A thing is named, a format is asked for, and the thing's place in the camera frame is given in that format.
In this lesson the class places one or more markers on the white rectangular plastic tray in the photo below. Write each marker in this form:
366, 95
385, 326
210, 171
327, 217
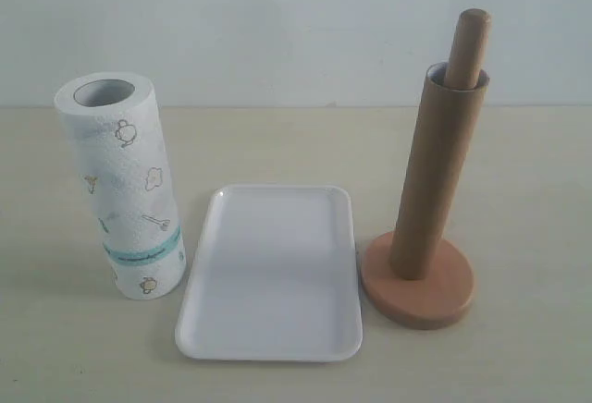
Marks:
274, 277

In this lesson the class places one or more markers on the brown cardboard tube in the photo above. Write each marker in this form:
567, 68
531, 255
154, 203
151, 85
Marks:
444, 127

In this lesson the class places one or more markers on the white printed paper towel roll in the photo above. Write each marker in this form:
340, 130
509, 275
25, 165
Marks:
112, 122

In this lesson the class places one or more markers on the wooden paper towel holder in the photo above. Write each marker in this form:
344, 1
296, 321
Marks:
444, 296

